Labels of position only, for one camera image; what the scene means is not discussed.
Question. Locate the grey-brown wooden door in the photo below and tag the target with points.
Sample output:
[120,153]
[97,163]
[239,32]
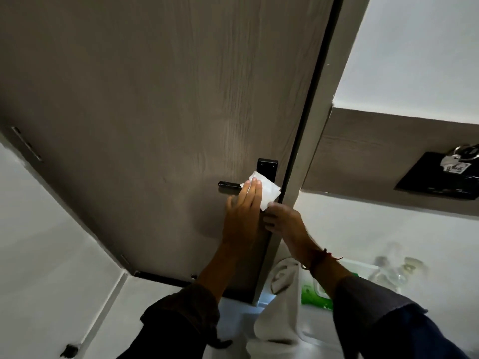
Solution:
[149,108]

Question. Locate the black door stopper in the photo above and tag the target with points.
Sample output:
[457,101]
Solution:
[70,350]

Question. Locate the person's left hand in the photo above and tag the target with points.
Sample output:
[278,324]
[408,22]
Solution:
[241,224]

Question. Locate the person's left middle finger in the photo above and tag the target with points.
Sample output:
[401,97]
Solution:
[250,194]

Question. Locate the white key tag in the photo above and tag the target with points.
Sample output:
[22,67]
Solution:
[454,166]

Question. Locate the person's left forearm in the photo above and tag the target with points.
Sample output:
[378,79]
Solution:
[209,287]

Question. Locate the white cloth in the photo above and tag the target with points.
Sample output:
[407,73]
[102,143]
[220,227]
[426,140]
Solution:
[278,317]

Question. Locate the green wipes packet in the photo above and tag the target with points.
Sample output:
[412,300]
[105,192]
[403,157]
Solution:
[313,295]

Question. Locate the person's right hand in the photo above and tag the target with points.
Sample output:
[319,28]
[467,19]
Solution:
[290,226]

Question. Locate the clear glass cup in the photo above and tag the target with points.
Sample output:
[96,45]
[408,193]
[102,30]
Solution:
[411,267]

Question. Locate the grey-brown wooden wall panel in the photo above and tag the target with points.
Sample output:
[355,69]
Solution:
[366,156]

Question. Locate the grey door frame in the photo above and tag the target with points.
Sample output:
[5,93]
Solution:
[322,119]

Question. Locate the clear glass bottle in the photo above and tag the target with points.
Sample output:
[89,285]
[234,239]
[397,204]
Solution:
[385,271]

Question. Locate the person's right forearm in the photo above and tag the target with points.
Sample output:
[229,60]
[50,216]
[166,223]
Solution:
[359,302]

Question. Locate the black key card holder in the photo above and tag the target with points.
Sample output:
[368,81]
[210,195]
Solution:
[430,179]

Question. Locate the white wet wipe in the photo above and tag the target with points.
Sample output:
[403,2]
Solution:
[269,192]

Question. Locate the person's right fingers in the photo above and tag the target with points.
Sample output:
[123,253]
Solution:
[270,218]

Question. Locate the metal door hinge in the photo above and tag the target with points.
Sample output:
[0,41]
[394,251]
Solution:
[27,144]
[124,259]

